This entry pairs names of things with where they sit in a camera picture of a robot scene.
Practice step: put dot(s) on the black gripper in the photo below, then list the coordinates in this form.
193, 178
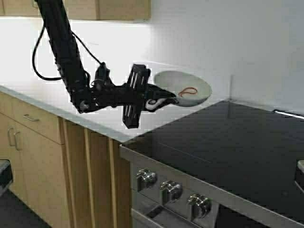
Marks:
132, 94

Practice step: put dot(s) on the red rubber band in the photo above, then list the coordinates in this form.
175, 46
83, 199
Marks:
188, 90

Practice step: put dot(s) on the small white frying pan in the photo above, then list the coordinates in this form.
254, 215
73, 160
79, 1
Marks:
175, 81

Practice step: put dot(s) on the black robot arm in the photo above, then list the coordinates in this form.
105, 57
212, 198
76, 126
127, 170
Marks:
86, 96

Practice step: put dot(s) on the black robot base left corner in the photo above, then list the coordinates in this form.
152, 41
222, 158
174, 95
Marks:
6, 176

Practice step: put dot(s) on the left chrome stove knob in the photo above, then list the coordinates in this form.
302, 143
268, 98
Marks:
145, 179

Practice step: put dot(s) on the chrome stove knob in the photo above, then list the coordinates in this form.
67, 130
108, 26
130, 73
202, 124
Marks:
170, 192
145, 179
198, 206

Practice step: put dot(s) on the middle chrome stove knob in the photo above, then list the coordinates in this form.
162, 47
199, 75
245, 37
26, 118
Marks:
170, 192

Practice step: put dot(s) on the black glass cooktop stove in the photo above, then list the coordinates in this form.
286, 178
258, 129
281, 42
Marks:
240, 157

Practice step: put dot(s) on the wooden lower base cabinet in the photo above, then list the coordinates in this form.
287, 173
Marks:
69, 175

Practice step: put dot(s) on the right chrome stove knob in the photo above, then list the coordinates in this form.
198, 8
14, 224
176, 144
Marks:
198, 206

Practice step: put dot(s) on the wooden upper wall cabinet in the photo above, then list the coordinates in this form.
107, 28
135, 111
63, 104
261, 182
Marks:
120, 10

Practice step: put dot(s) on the metal drawer handle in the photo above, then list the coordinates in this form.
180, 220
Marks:
28, 117

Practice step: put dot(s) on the right metal cabinet door handle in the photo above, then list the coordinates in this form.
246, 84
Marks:
18, 144

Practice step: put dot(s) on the metal cabinet door handle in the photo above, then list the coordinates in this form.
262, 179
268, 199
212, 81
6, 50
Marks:
18, 144
9, 137

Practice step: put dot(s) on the left metal cabinet door handle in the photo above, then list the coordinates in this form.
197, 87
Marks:
9, 137

